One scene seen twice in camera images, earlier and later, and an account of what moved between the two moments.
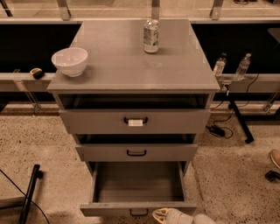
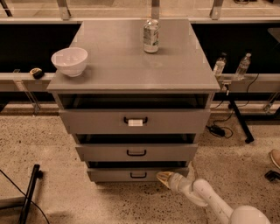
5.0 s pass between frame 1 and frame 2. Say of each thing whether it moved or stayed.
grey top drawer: stayed
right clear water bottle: stayed
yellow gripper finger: moved
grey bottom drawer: moved
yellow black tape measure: stayed
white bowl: stayed
